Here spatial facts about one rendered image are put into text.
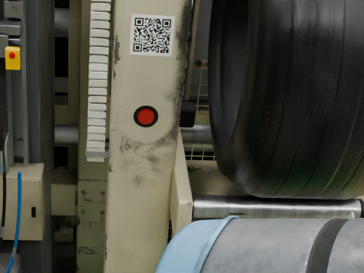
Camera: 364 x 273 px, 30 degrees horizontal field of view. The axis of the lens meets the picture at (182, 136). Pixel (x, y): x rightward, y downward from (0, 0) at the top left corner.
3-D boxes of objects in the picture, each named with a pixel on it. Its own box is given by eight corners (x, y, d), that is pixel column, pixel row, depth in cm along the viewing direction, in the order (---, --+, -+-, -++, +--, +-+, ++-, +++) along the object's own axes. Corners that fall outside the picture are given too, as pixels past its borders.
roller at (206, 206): (186, 222, 129) (188, 202, 127) (183, 208, 133) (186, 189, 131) (363, 226, 133) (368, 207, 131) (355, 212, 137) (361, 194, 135)
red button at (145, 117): (137, 124, 126) (138, 110, 124) (137, 119, 127) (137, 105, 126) (153, 125, 126) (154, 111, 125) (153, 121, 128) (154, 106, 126)
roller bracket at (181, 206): (173, 245, 127) (178, 202, 122) (161, 138, 161) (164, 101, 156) (191, 245, 127) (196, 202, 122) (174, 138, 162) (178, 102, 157)
